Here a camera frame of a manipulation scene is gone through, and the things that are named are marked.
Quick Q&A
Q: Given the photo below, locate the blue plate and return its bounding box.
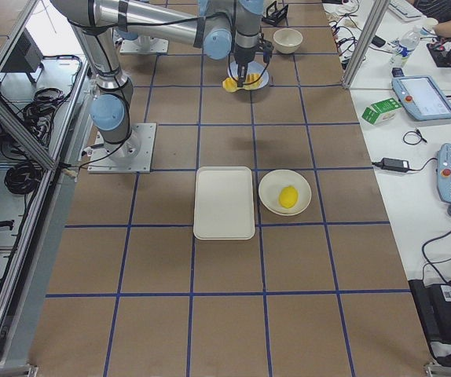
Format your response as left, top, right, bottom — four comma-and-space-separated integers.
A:
228, 61, 270, 91

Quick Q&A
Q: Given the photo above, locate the white rectangular tray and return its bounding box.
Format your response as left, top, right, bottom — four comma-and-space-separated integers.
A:
193, 167, 255, 240

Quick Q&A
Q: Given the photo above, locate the yellow spiral bread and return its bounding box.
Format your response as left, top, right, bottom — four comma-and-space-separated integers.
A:
222, 73, 263, 93

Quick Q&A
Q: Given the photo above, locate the clear water bottle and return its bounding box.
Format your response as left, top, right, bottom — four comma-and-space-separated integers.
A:
389, 25, 421, 68

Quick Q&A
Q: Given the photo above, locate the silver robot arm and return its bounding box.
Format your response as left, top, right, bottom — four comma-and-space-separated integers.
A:
117, 31, 161, 46
52, 1, 273, 154

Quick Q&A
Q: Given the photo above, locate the cream bowl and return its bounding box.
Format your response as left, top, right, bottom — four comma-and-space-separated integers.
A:
273, 28, 303, 54

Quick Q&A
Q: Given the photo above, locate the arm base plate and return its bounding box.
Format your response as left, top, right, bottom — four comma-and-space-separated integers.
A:
86, 123, 156, 174
120, 39, 169, 55

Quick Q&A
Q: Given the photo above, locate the aluminium frame post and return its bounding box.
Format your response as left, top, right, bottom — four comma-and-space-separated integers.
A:
342, 0, 389, 89

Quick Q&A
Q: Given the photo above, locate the far teach pendant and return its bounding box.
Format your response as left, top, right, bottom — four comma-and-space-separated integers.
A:
391, 75, 451, 121

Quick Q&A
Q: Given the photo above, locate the yellow lemon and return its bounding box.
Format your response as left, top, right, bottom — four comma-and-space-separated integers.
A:
278, 185, 299, 209

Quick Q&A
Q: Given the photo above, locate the black dish rack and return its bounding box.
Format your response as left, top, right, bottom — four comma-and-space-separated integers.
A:
262, 1, 289, 27

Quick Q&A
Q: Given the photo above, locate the white round plate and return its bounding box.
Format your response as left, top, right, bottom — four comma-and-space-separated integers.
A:
258, 170, 312, 216

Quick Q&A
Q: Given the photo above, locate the black power adapter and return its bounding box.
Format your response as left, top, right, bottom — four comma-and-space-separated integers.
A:
381, 158, 410, 173

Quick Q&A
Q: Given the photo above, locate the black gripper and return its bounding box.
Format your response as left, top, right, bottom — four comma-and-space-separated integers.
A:
233, 33, 258, 87

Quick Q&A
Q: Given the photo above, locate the green white box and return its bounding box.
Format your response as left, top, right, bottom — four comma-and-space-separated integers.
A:
361, 97, 402, 125

